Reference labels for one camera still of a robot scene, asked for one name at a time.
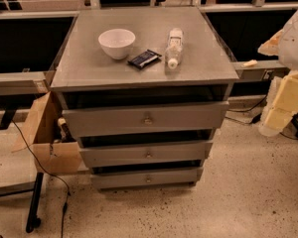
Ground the grey drawer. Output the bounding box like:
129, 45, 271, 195
90, 168, 204, 189
80, 140, 213, 168
63, 101, 228, 138

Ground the wall power outlet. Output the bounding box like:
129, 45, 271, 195
262, 70, 273, 80

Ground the grey bottom drawer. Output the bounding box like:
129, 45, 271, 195
90, 168, 204, 189

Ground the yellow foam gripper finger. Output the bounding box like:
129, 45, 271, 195
258, 71, 298, 137

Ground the clear plastic bottle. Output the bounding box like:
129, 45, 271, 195
165, 28, 184, 69

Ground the grey middle drawer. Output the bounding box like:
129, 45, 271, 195
80, 140, 213, 168

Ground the black power adapter cable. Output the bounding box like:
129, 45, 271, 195
225, 94, 268, 125

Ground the black table leg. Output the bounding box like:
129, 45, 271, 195
26, 173, 44, 233

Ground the brown cardboard box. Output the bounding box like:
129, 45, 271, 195
12, 92, 82, 175

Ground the black floor cable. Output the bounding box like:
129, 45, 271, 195
11, 120, 72, 238

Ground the white ceramic bowl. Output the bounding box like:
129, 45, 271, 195
98, 29, 136, 60

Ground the grey drawer cabinet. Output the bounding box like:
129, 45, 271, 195
52, 7, 238, 176

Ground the grey top drawer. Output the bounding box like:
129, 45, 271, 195
63, 101, 228, 138

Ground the small yellow foam piece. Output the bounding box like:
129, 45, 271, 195
242, 59, 257, 67

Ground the dark blue snack packet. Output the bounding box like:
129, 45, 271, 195
128, 50, 161, 69

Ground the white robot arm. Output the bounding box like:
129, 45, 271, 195
258, 10, 298, 137

